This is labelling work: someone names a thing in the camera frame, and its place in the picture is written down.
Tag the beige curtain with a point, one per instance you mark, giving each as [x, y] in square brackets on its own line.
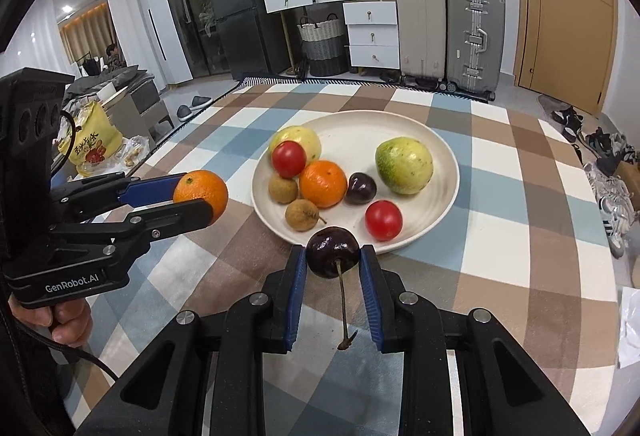
[90, 31]

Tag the silver suitcase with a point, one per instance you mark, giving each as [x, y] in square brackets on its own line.
[475, 41]

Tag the brown longan with stem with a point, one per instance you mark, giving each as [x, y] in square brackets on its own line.
[301, 214]

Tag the grey sofa cushions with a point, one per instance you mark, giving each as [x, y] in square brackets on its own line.
[110, 79]

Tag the green guava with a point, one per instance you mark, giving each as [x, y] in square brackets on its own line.
[404, 166]

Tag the dark cherry with long stem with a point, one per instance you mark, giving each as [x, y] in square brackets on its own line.
[330, 251]

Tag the yellow printed bag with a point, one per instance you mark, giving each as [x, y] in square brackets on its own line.
[95, 141]

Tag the white plastic bag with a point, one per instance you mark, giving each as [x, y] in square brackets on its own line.
[631, 326]

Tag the red cherry tomato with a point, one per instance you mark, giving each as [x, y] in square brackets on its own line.
[289, 160]
[383, 219]

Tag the wooden door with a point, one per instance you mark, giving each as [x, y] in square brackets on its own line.
[570, 16]

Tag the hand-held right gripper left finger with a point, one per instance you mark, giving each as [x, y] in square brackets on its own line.
[295, 296]

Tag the yellow guava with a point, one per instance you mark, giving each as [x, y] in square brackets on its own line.
[305, 139]

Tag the beige suitcase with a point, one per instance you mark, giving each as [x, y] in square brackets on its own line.
[420, 26]

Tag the orange mandarin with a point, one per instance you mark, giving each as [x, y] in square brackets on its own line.
[205, 191]
[323, 183]

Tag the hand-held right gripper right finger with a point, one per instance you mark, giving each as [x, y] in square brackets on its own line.
[372, 301]

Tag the woven laundry basket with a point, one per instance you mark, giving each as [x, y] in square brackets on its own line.
[322, 46]

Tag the striped floor rug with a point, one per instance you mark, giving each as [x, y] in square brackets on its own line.
[350, 80]

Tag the person's left hand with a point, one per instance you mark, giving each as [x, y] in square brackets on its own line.
[75, 323]

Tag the white desk with drawers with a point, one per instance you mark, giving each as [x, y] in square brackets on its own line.
[370, 36]

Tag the dark glass door cabinet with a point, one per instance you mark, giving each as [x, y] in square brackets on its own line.
[182, 6]

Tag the grey slipper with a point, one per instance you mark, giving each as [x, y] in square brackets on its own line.
[202, 102]
[183, 112]

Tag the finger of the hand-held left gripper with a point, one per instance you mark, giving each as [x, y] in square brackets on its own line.
[185, 213]
[150, 188]

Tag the grey storage box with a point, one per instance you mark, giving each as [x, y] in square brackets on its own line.
[145, 106]

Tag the cream round plate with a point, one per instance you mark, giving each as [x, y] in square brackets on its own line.
[350, 136]

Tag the white striped sneakers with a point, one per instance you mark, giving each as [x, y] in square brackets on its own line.
[612, 206]

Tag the black sandals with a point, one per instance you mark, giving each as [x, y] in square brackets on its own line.
[567, 121]

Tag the clear plastic snack bag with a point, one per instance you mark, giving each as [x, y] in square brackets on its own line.
[134, 150]

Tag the person's left forearm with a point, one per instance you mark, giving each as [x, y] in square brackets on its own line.
[25, 381]

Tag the checked tablecloth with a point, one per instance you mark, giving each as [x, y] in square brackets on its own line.
[525, 266]

